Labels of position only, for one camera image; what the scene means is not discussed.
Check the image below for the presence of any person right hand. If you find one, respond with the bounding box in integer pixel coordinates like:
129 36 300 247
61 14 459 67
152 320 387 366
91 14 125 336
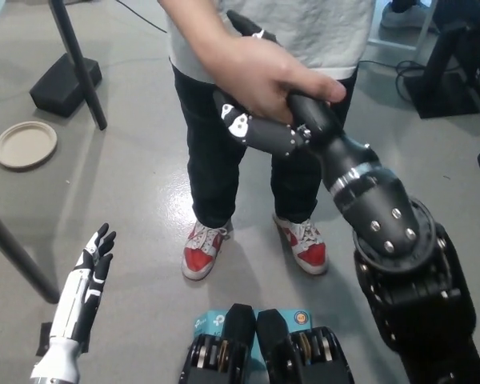
191 34 348 125

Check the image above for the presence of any robot right hand black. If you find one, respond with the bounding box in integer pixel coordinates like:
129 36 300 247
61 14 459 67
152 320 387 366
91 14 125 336
212 10 381 193

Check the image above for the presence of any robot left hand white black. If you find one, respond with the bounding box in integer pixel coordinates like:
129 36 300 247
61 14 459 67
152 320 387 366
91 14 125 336
47 222 118 345

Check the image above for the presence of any robot left torso block black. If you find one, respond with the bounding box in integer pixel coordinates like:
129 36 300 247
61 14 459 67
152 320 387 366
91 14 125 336
179 302 259 384

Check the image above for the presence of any black tape patch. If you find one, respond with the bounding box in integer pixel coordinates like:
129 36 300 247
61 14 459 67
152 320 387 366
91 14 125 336
35 322 54 357

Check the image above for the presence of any black table leg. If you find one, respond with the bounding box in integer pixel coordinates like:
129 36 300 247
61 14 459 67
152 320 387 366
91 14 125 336
0 199 61 304

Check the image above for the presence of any red white left sneaker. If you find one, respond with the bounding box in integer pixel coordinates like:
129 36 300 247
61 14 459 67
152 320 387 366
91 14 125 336
272 214 329 276

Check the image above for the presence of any red white sneaker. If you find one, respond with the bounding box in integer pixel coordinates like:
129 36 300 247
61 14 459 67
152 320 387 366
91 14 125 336
182 218 231 281
272 214 329 276

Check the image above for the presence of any red white right sneaker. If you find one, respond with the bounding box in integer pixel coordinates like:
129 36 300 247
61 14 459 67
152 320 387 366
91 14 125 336
182 218 231 281

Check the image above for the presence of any teal cardboard box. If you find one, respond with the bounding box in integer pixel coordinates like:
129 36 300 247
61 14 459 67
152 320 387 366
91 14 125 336
194 308 314 361

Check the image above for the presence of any grey sneaker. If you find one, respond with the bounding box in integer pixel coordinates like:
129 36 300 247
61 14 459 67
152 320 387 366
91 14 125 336
381 2 439 29

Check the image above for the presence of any black monitor stand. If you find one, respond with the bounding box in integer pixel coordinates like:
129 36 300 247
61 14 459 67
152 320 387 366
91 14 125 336
403 22 480 120

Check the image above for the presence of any beige paper plate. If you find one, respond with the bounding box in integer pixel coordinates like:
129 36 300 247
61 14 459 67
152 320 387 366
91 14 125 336
0 121 58 172

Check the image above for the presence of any black slanted pole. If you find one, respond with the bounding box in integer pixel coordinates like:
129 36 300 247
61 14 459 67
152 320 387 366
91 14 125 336
47 0 108 131

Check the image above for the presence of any black foam block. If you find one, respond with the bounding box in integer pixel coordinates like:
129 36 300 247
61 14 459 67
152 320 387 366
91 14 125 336
29 54 103 118

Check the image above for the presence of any black floor cable coiled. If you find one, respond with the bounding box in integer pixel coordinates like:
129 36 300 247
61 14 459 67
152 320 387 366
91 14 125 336
358 59 429 99

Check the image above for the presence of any white metal table frame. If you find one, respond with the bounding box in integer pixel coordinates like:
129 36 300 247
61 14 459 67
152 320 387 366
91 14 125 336
366 0 441 51

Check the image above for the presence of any thin black floor cable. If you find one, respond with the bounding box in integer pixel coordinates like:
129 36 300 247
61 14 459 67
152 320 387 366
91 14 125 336
115 0 169 33

